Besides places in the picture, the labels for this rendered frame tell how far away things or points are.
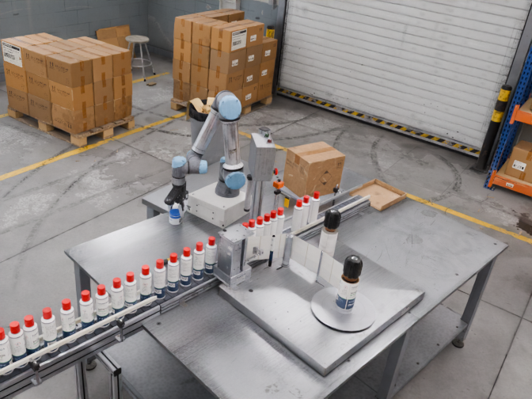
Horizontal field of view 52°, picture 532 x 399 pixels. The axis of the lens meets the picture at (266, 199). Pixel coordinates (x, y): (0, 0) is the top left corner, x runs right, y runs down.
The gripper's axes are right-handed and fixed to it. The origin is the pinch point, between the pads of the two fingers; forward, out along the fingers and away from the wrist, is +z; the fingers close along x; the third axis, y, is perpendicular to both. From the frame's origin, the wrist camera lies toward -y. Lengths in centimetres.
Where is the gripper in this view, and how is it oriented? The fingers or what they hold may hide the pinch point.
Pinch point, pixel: (175, 214)
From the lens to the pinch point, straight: 318.3
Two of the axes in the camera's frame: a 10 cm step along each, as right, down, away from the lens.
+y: 4.7, -3.9, 7.9
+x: -8.7, -3.1, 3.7
